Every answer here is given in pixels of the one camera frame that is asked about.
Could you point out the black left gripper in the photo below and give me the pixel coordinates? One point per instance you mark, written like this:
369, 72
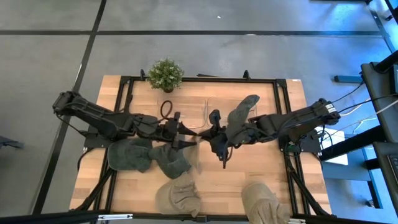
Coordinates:
168, 130

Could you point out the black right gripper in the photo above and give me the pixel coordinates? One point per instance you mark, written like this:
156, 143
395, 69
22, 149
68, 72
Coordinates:
222, 140

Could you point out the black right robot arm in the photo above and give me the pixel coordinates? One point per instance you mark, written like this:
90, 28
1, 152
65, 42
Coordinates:
298, 121

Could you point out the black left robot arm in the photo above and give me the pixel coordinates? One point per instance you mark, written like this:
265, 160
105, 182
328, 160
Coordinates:
93, 115

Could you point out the black flat rod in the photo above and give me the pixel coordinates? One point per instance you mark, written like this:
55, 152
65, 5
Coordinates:
206, 75

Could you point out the green potted artificial plant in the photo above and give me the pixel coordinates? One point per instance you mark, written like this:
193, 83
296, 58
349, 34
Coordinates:
164, 74

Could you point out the black table clamp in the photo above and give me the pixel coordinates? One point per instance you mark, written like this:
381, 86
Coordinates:
142, 74
246, 74

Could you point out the white flat board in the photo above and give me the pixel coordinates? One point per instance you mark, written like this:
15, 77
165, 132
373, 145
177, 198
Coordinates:
337, 155

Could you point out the black diagonal beam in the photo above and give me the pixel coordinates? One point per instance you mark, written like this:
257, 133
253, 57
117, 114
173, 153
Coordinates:
351, 143

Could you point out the blue floor bar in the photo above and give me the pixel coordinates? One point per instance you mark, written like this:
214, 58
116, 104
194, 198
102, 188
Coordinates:
348, 79

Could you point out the dark grey desk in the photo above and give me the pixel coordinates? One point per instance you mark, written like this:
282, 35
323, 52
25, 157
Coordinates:
379, 99

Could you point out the dark floor object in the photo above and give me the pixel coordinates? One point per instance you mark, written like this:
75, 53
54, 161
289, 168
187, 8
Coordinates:
9, 142

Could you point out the dark desk with keyboard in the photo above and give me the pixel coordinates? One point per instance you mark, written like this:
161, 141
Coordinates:
385, 186

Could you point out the black keyboard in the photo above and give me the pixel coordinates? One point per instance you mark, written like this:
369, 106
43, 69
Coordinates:
393, 164

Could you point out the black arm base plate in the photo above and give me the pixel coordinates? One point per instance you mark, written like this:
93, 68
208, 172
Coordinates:
93, 141
311, 146

